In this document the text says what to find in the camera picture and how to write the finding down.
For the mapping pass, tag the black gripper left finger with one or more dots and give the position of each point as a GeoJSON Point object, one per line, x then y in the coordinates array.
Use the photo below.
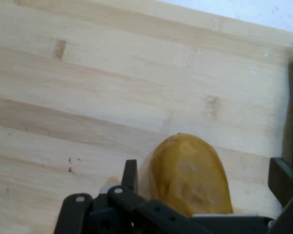
{"type": "Point", "coordinates": [127, 175]}

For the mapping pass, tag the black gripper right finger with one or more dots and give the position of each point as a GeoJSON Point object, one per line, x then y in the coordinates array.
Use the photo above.
{"type": "Point", "coordinates": [283, 180]}

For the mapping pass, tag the yellow lemon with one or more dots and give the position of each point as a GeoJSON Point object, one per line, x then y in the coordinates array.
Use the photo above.
{"type": "Point", "coordinates": [190, 175]}

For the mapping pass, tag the wooden cutting board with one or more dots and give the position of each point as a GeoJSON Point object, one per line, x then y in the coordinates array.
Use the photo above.
{"type": "Point", "coordinates": [136, 97]}

